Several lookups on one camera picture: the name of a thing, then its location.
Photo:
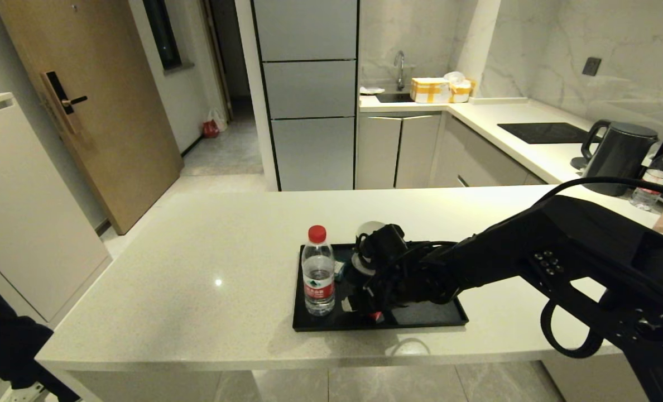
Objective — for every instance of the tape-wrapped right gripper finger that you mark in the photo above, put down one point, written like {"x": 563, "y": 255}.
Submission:
{"x": 350, "y": 305}

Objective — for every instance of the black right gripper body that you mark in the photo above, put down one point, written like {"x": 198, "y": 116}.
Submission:
{"x": 404, "y": 282}

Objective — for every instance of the small red Nescafe sachet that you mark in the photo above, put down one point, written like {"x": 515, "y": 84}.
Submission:
{"x": 375, "y": 317}

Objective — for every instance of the clear water bottle red label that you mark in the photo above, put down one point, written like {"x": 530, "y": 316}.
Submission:
{"x": 318, "y": 279}
{"x": 652, "y": 181}

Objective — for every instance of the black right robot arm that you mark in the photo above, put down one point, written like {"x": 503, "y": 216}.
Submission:
{"x": 588, "y": 240}

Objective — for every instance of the dark green tea sachet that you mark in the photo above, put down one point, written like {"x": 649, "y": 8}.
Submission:
{"x": 339, "y": 271}

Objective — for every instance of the black electric kettle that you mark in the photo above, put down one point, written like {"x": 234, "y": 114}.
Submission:
{"x": 621, "y": 156}

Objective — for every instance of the black rectangular serving tray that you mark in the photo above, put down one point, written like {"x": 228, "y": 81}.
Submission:
{"x": 421, "y": 315}

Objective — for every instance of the white round coaster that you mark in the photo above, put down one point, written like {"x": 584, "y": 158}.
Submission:
{"x": 359, "y": 263}

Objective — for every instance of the black mug white inside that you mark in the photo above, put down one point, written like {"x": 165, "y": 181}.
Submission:
{"x": 368, "y": 229}

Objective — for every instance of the grey lower kitchen cabinets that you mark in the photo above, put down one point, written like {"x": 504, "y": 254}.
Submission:
{"x": 398, "y": 151}

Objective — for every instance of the dark kitchen sink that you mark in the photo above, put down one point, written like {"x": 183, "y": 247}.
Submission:
{"x": 394, "y": 97}

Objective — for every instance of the large white box yellow tape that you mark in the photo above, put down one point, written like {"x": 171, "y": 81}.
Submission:
{"x": 429, "y": 90}

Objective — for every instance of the white cloth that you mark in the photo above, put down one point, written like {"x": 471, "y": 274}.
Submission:
{"x": 370, "y": 90}

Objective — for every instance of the small white box yellow tape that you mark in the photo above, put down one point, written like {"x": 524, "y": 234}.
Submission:
{"x": 460, "y": 92}

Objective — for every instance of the black induction cooktop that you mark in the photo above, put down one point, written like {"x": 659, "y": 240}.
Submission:
{"x": 543, "y": 133}

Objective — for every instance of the white crumpled plastic wrap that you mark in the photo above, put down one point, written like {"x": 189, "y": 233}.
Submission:
{"x": 454, "y": 76}

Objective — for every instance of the grey tall refrigerator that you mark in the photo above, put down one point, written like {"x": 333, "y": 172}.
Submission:
{"x": 309, "y": 89}

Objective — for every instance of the chrome sink faucet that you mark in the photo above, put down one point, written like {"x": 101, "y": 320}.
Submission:
{"x": 400, "y": 67}

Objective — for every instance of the red plastic bag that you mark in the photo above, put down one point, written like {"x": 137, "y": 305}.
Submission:
{"x": 210, "y": 129}

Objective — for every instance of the white plastic shopping bag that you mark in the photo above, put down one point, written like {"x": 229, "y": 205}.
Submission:
{"x": 219, "y": 118}

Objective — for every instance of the brown wooden door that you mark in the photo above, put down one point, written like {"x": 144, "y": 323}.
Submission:
{"x": 102, "y": 111}

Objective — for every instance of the dark narrow window panel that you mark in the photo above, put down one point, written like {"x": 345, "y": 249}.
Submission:
{"x": 163, "y": 33}

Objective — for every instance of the beige tall side cabinet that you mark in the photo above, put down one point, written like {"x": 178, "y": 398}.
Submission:
{"x": 24, "y": 212}

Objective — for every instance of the person in dark clothes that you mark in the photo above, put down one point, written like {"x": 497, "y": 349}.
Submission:
{"x": 2, "y": 335}

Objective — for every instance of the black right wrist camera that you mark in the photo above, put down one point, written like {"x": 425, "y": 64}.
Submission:
{"x": 384, "y": 240}

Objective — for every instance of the grey wall socket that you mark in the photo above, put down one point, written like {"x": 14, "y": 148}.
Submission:
{"x": 591, "y": 66}

